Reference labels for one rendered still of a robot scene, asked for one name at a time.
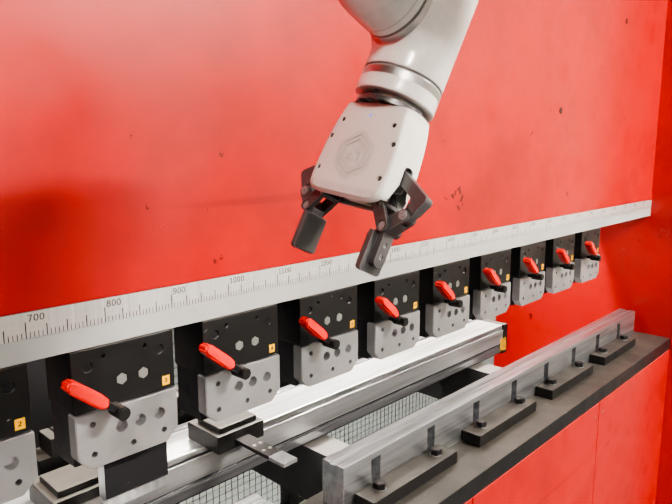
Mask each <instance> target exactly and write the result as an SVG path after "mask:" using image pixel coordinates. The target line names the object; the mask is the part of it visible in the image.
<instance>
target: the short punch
mask: <svg viewBox="0 0 672 504"><path fill-rule="evenodd" d="M166 475H168V460H167V441H166V442H163V443H161V444H158V445H155V446H153V447H150V448H148V449H145V450H142V451H140V452H137V453H134V454H132V455H129V456H127V457H124V458H121V459H119V460H116V461H113V462H111V463H108V464H106V465H103V466H100V467H98V479H99V494H100V497H101V498H102V499H103V504H124V503H126V502H128V501H131V500H133V499H135V498H138V497H140V496H142V495H144V494H147V493H149V492H151V491H154V490H156V489H158V488H160V487H163V486H165V485H166V482H165V476H166Z"/></svg>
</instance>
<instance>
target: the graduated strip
mask: <svg viewBox="0 0 672 504"><path fill-rule="evenodd" d="M651 202H652V200H648V201H642V202H636V203H631V204H625V205H620V206H614V207H609V208H603V209H598V210H592V211H587V212H581V213H576V214H570V215H564V216H559V217H553V218H548V219H542V220H537V221H531V222H526V223H520V224H515V225H509V226H504V227H498V228H492V229H487V230H481V231H476V232H470V233H465V234H459V235H454V236H448V237H443V238H437V239H432V240H426V241H421V242H415V243H409V244H404V245H398V246H393V247H390V250H389V253H388V255H387V258H386V260H385V263H384V264H386V263H391V262H396V261H401V260H405V259H410V258H415V257H420V256H424V255H429V254H434V253H439V252H444V251H448V250H453V249H458V248H463V247H467V246H472V245H477V244H482V243H487V242H491V241H496V240H501V239H506V238H510V237H515V236H520V235H525V234H530V233H534V232H539V231H544V230H549V229H553V228H558V227H563V226H568V225H573V224H577V223H582V222H587V221H592V220H596V219H601V218H606V217H611V216H616V215H620V214H625V213H630V212H635V211H639V210H644V209H649V208H651ZM358 256H359V253H354V254H349V255H343V256H337V257H332V258H326V259H321V260H315V261H310V262H304V263H299V264H293V265H288V266H282V267H277V268H271V269H265V270H260V271H254V272H249V273H243V274H238V275H232V276H227V277H221V278H216V279H210V280H205V281H199V282H194V283H188V284H182V285H177V286H171V287H166V288H160V289H155V290H149V291H144V292H138V293H133V294H127V295H122V296H116V297H110V298H105V299H99V300H94V301H88V302H83V303H77V304H72V305H66V306H61V307H55V308H50V309H44V310H38V311H33V312H27V313H22V314H16V315H11V316H5V317H0V344H4V343H9V342H14V341H19V340H23V339H28V338H33V337H38V336H42V335H47V334H52V333H57V332H62V331H66V330H71V329H76V328H81V327H85V326H90V325H95V324H100V323H105V322H109V321H114V320H119V319H124V318H128V317H133V316H138V315H143V314H147V313H152V312H157V311H162V310H167V309H171V308H176V307H181V306H186V305H190V304H195V303H200V302H205V301H210V300H214V299H219V298H224V297H229V296H233V295H238V294H243V293H248V292H253V291H257V290H262V289H267V288H272V287H276V286H281V285H286V284H291V283H296V282H300V281H305V280H310V279H315V278H319V277H324V276H329V275H334V274H339V273H343V272H348V271H353V270H358V269H357V268H356V266H355V264H356V261H357V258H358Z"/></svg>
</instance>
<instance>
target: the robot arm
mask: <svg viewBox="0 0 672 504"><path fill-rule="evenodd" d="M478 1H479V0H339V2H340V4H341V5H342V7H343V8H344V9H345V10H346V11H347V12H348V13H349V14H350V15H351V16H352V17H353V18H354V19H355V20H356V21H357V22H358V23H359V24H360V25H361V26H362V27H363V28H365V29H366V30H367V31H368V32H369V33H370V35H371V40H372V46H371V51H370V54H369V56H368V59H367V61H366V64H365V67H364V69H363V71H362V74H361V76H360V79H359V81H358V84H357V86H356V90H355V91H356V93H357V94H358V96H357V99H356V102H350V103H349V104H348V106H347V107H346V108H345V110H344V111H343V113H342V115H341V116H340V118H339V119H338V121H337V123H336V125H335V126H334V128H333V130H332V132H331V134H330V136H329V138H328V140H327V142H326V144H325V146H324V148H323V150H322V152H321V154H320V156H319V159H318V161H317V163H316V164H315V165H313V166H311V167H309V168H307V169H305V170H303V171H302V173H301V187H302V188H301V190H300V194H301V197H302V203H301V208H302V209H303V210H304V211H303V214H302V216H301V219H300V221H299V224H298V226H297V229H296V231H295V234H294V236H293V239H292V241H291V245H292V246H293V247H295V248H298V249H300V250H302V251H304V252H307V253H309V254H313V253H314V252H315V250H316V248H317V245H318V243H319V240H320V238H321V235H322V233H323V230H324V228H325V225H326V221H327V220H325V219H323V218H322V217H324V216H325V215H326V214H327V213H328V212H329V211H330V210H332V209H333V208H334V207H335V206H336V205H337V204H338V203H341V204H344V205H348V206H351V207H355V208H359V209H363V210H367V211H371V212H373V214H374V219H375V225H376V229H372V228H370V230H369V231H368V233H367V235H366V238H365V240H364V243H363V246H362V248H361V251H360V253H359V256H358V258H357V261H356V264H355V266H356V268H357V269H359V270H361V271H363V272H365V273H368V274H370V275H372V276H375V277H378V276H379V274H380V272H381V269H382V267H383V265H384V263H385V260H386V258H387V255H388V253H389V250H390V247H391V245H392V242H393V240H394V239H395V240H397V239H399V238H400V237H401V236H402V233H403V232H404V231H406V230H408V229H409V228H411V227H412V226H414V225H415V224H416V222H417V219H418V218H420V217H421V216H422V215H423V214H424V213H425V212H426V211H427V210H428V209H429V208H430V207H431V206H432V204H433V202H432V200H431V199H430V197H429V196H428V195H427V194H426V192H425V191H424V190H423V189H422V188H421V186H420V185H419V184H418V183H417V181H416V180H417V177H418V174H419V171H420V167H421V164H422V160H423V157H424V152H425V148H426V143H427V138H428V131H429V124H428V122H430V121H432V119H433V117H434V115H435V112H436V110H437V107H438V104H439V102H440V99H441V96H442V94H443V91H444V89H445V86H446V84H447V81H448V78H449V76H450V73H451V71H452V68H453V66H454V63H455V61H456V58H457V55H458V53H459V50H460V48H461V45H462V43H463V40H464V37H465V35H466V32H467V30H468V27H469V25H470V22H471V19H472V17H473V14H474V12H475V9H476V7H477V4H478ZM323 198H326V199H325V200H324V201H323V202H322V203H321V201H320V200H322V199H323ZM409 199H410V202H409V204H408V201H409ZM407 204H408V205H407ZM406 206H407V207H406ZM405 207H406V208H405Z"/></svg>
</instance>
